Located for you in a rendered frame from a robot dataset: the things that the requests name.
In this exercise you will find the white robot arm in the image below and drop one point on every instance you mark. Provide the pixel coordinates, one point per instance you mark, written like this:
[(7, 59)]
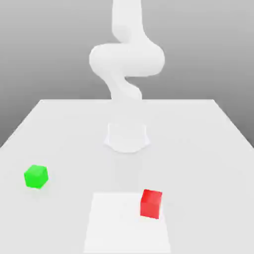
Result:
[(127, 59)]

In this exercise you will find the small green cube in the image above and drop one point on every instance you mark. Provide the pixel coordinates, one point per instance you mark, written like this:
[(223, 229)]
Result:
[(36, 176)]

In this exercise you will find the small red cube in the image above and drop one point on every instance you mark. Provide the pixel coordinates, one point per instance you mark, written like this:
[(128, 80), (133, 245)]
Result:
[(150, 205)]

